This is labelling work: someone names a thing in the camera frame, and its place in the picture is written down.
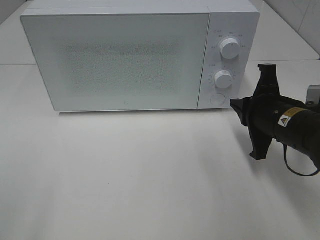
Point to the white timer knob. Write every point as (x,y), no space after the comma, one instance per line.
(223,79)

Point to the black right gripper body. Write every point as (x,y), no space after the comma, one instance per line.
(262,115)

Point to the round white door release button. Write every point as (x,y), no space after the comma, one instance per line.
(217,99)

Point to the white microwave door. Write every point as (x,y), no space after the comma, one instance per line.
(119,62)

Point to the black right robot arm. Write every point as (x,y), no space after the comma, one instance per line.
(306,125)

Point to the white upper microwave knob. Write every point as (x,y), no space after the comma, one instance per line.
(229,48)

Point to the white microwave oven body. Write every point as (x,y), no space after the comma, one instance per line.
(227,18)

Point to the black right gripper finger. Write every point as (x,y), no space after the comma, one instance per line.
(260,143)
(268,82)

